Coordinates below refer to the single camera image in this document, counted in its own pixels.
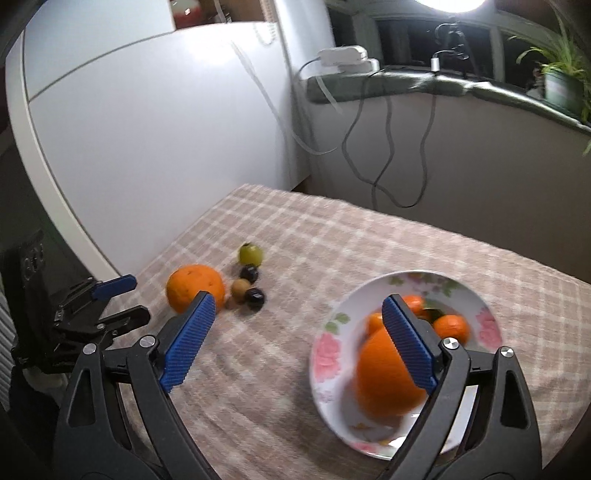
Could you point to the small tangerine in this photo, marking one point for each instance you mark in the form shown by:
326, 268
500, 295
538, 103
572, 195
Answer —
452, 327
375, 323
415, 304

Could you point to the white refrigerator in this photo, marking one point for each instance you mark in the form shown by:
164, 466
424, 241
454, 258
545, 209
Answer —
138, 138

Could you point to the large orange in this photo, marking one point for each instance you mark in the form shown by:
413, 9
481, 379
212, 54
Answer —
189, 286
383, 374

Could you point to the white window frame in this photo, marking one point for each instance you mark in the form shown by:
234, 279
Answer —
496, 41

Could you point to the brown round fruit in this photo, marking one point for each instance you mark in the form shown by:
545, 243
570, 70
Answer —
239, 290

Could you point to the floral white plate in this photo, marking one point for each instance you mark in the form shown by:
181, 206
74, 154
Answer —
332, 360

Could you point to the green round fruit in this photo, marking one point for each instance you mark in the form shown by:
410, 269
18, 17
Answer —
250, 254

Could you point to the red ornament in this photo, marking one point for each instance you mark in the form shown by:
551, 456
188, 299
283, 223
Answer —
184, 14

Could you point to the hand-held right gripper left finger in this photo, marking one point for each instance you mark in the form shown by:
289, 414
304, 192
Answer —
187, 341

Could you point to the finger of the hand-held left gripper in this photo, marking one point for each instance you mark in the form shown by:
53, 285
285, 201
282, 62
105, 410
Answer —
131, 316
113, 286

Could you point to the white power strip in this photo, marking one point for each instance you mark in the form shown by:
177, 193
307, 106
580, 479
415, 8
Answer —
344, 57

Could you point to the checked beige tablecloth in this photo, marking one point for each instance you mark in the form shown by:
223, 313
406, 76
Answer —
323, 240

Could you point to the potted spider plant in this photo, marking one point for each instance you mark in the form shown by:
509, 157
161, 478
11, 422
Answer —
561, 87

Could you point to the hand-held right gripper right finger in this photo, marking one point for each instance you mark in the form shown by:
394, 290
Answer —
408, 341

